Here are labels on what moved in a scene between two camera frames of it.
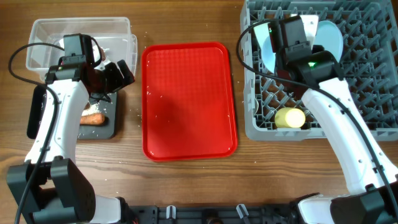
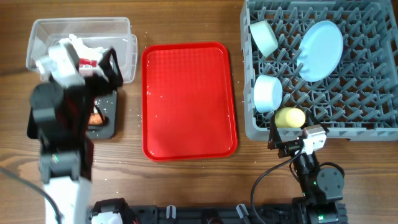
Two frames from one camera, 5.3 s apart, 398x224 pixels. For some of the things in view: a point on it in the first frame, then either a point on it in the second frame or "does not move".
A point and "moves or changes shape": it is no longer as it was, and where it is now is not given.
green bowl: [310, 23] moves or changes shape
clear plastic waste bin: [112, 35] does not move
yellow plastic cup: [290, 117] does not move
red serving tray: [188, 102] does not move
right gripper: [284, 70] to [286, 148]
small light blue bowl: [268, 55] to [268, 92]
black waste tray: [106, 131] does not move
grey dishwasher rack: [274, 107] does not move
